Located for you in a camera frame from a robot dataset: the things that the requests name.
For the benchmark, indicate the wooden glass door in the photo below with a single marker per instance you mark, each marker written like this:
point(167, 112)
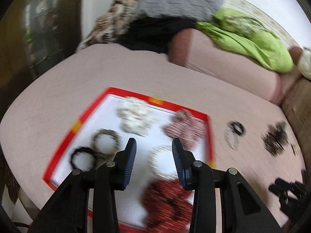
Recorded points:
point(35, 36)

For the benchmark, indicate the white plastic bag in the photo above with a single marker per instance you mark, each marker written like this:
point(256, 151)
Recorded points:
point(304, 63)

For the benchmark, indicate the black cloth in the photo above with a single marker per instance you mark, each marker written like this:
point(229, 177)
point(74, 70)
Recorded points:
point(154, 34)

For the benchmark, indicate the red shallow box tray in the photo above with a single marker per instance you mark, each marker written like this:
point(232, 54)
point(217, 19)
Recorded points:
point(102, 113)

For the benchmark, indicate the red polka dot scrunchie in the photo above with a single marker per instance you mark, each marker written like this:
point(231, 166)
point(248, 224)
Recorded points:
point(167, 205)

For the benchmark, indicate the green crumpled cloth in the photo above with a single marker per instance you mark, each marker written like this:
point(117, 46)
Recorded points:
point(237, 32)

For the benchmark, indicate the black hair claw clip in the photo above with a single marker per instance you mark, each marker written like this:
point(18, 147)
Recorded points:
point(276, 138)

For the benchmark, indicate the small gold hair pin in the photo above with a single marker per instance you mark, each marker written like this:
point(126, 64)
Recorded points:
point(296, 149)

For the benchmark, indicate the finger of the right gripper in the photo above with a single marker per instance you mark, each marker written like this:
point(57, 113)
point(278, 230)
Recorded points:
point(293, 197)

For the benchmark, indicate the striped brown cushion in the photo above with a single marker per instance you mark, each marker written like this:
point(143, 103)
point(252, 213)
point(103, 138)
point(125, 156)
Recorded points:
point(296, 107)

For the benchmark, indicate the pink bolster pillow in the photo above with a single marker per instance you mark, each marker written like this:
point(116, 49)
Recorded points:
point(193, 49)

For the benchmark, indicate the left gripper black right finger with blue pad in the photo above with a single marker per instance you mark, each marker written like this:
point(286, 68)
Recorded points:
point(183, 162)

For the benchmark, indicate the leaf print beige cloth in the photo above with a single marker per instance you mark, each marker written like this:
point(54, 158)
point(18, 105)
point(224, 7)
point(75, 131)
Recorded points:
point(113, 24)

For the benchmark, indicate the pink quilted mattress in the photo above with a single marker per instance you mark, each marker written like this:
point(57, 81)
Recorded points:
point(37, 121)

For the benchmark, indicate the white cherry print scrunchie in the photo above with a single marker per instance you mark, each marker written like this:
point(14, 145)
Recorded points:
point(136, 116)

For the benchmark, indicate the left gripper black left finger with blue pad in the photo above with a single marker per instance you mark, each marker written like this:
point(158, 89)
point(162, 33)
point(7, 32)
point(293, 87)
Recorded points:
point(124, 161)

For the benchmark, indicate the pink checked scrunchie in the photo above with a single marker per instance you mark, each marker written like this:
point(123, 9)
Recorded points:
point(185, 127)

